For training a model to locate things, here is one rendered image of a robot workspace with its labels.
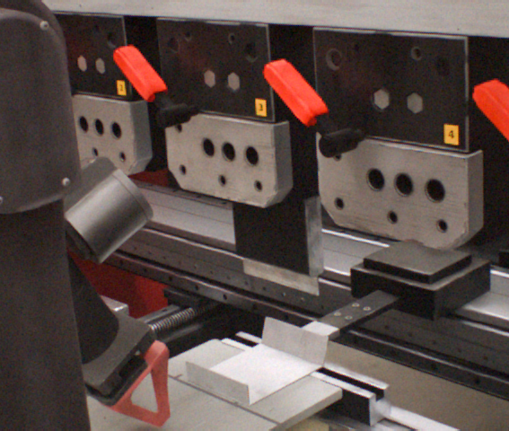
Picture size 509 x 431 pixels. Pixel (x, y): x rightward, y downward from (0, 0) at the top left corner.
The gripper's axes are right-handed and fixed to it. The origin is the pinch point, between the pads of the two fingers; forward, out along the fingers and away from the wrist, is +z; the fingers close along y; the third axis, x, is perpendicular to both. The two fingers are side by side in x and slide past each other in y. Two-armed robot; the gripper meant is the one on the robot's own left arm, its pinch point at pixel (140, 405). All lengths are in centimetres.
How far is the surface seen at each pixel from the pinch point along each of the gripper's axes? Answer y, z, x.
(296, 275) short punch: -1.0, 3.5, -19.5
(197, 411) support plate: -0.5, 5.4, -3.7
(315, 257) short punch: -3.6, 1.4, -20.7
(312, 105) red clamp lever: -11.2, -16.7, -22.4
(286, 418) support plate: -7.7, 7.3, -7.4
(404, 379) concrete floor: 112, 174, -102
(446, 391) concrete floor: 97, 175, -103
